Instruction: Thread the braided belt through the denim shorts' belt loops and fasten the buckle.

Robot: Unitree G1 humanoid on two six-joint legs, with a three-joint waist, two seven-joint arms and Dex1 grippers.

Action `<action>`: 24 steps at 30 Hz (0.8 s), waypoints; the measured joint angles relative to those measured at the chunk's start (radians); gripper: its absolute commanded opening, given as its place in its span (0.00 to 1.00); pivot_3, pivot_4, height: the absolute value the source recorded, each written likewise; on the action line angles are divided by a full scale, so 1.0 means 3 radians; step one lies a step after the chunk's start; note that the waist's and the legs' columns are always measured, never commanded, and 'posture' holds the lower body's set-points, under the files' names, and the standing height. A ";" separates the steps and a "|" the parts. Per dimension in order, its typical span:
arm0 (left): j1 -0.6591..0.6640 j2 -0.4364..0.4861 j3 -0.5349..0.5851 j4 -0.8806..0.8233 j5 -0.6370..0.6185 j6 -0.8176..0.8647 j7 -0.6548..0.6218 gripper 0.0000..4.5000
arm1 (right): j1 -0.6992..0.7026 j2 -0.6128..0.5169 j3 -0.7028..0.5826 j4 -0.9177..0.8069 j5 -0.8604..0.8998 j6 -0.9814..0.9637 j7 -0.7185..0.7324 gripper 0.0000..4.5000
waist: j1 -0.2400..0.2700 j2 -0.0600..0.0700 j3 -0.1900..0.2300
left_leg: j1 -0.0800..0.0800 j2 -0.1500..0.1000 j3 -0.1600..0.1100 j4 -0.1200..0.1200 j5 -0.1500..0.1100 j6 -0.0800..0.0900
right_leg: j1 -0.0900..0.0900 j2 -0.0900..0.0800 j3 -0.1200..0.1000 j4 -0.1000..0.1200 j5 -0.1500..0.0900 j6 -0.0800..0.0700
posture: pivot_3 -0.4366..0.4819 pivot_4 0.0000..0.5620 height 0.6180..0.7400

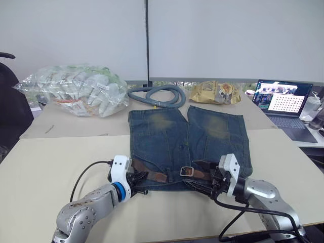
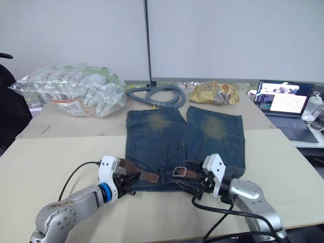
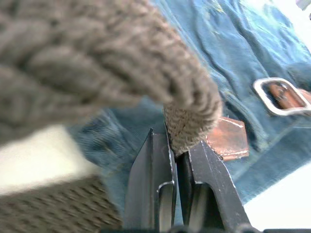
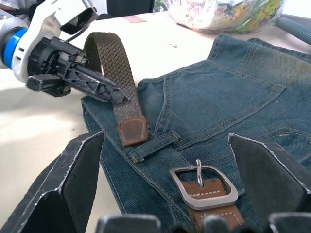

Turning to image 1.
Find clear plastic bag of packets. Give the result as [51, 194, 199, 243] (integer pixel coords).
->
[12, 64, 129, 118]

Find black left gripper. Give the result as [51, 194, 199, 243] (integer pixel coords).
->
[126, 171, 149, 197]

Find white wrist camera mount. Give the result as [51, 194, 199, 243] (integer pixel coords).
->
[218, 153, 241, 198]
[107, 155, 134, 203]

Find black office chair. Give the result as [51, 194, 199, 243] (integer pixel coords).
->
[0, 52, 35, 164]

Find brown belt with metal buckle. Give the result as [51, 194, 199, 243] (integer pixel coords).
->
[131, 158, 213, 183]

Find open grey laptop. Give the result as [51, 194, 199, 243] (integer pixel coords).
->
[252, 79, 318, 144]

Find dark tinted bottle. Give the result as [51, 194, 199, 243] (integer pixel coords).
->
[308, 101, 324, 130]

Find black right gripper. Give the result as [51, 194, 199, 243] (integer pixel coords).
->
[183, 160, 230, 200]

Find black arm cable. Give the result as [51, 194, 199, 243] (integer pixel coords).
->
[214, 194, 302, 242]
[69, 159, 114, 203]

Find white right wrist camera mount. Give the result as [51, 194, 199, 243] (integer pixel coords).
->
[218, 153, 241, 198]

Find clear bottle with white lid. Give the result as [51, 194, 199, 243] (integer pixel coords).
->
[300, 91, 322, 121]

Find grey corrugated hose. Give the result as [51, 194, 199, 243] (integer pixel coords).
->
[127, 85, 187, 109]

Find black vertical pole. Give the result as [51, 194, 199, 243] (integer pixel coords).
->
[144, 0, 154, 88]

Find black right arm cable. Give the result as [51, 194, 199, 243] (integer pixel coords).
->
[214, 194, 302, 242]

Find blue denim shorts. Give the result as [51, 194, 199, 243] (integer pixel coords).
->
[128, 105, 253, 192]

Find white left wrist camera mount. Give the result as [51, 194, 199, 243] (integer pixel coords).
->
[107, 155, 134, 203]

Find yellow snack bag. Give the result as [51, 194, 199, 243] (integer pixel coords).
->
[189, 80, 241, 105]

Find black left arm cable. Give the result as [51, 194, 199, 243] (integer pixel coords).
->
[69, 159, 114, 203]

